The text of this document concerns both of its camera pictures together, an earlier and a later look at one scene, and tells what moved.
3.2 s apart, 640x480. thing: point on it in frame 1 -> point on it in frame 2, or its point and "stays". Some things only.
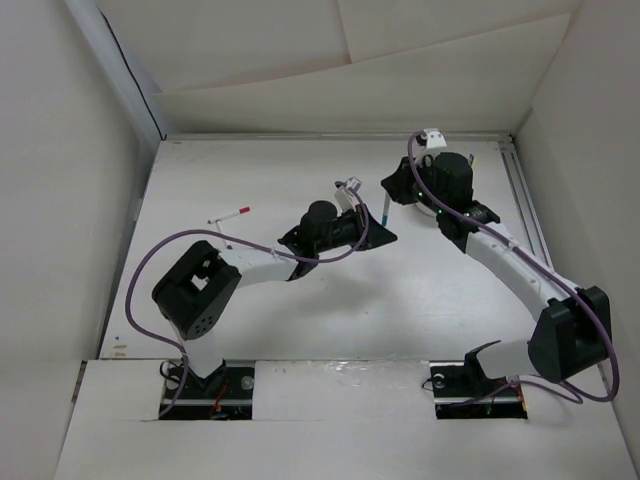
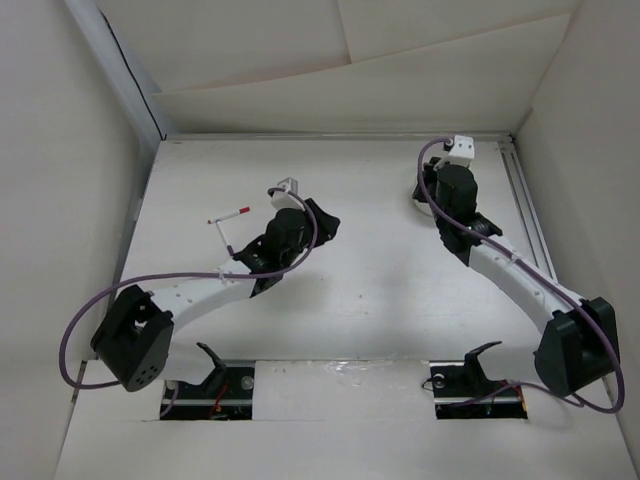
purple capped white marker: (227, 244) stays
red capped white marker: (240, 211) stays
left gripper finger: (375, 240) -> (326, 226)
